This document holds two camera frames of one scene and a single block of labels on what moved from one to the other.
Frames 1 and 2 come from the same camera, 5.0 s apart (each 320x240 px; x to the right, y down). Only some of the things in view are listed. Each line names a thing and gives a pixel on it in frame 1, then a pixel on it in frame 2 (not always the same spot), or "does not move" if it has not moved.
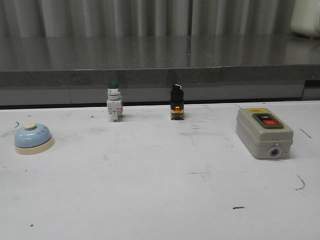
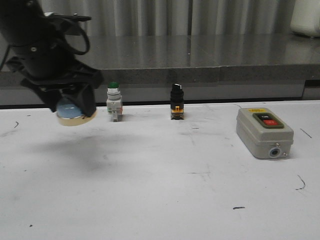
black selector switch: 177,102 does not move
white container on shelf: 305,18 does not move
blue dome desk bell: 32,139 → 71,115
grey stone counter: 76,70 does not move
